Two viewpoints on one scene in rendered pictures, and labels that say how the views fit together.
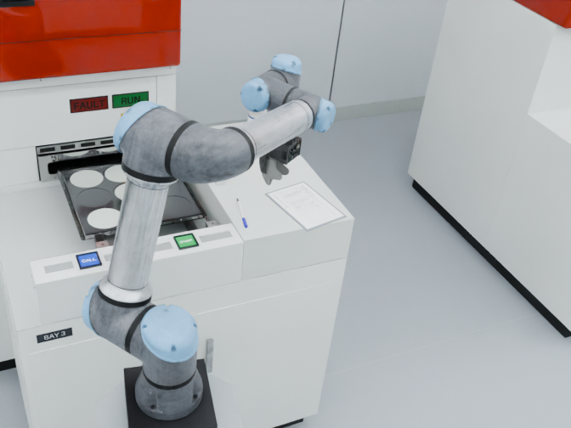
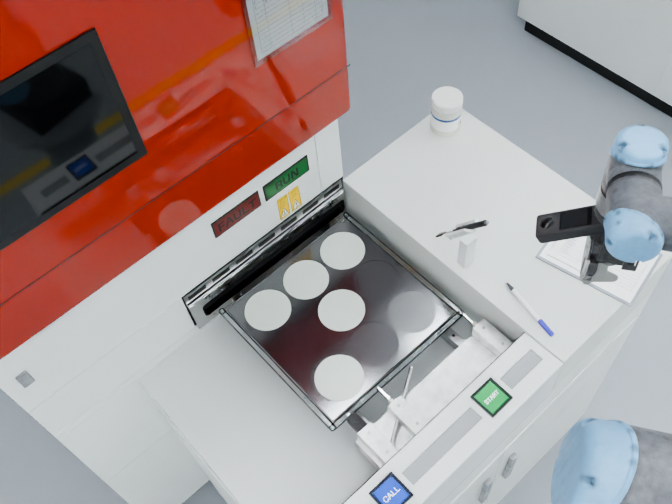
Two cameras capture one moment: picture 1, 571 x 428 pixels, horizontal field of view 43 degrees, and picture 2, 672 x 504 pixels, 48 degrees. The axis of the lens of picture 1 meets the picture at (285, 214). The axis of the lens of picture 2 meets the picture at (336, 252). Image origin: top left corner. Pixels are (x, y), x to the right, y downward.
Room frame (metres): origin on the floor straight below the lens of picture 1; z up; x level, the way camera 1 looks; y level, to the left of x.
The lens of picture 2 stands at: (1.04, 0.57, 2.29)
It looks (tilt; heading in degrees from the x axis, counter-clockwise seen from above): 56 degrees down; 353
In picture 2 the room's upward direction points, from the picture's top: 7 degrees counter-clockwise
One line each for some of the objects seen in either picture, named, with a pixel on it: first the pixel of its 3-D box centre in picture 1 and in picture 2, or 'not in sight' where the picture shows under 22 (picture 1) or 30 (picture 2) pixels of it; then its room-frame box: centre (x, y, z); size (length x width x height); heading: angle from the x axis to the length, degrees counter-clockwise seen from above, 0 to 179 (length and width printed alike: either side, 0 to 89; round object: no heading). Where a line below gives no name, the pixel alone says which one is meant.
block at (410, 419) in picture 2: not in sight; (407, 416); (1.55, 0.41, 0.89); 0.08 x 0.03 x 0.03; 29
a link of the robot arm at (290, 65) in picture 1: (284, 79); (634, 166); (1.64, 0.04, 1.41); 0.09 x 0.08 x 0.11; 153
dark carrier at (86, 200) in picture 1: (129, 192); (339, 311); (1.81, 0.48, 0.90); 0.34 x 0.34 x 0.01; 29
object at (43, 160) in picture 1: (108, 159); (271, 256); (1.99, 0.60, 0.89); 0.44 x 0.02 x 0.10; 119
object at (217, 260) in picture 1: (140, 271); (442, 456); (1.46, 0.37, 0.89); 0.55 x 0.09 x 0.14; 119
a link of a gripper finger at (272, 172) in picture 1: (273, 174); (599, 275); (1.62, 0.05, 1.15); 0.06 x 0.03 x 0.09; 64
